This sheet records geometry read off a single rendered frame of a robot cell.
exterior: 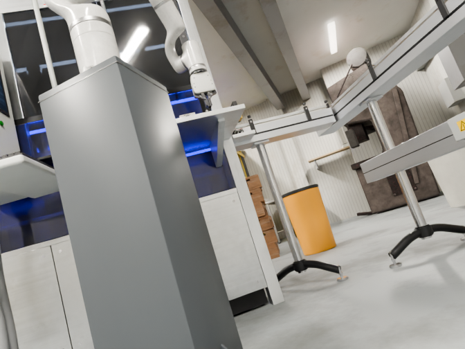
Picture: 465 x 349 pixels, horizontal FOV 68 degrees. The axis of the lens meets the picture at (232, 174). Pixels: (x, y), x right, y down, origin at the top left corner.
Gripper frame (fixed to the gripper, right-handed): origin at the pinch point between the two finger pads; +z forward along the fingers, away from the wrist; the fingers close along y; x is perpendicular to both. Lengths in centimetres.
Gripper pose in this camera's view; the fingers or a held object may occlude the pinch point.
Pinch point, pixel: (208, 103)
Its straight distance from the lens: 164.7
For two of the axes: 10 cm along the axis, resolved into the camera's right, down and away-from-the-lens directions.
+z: 3.0, 9.4, -1.7
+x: 1.7, -2.3, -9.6
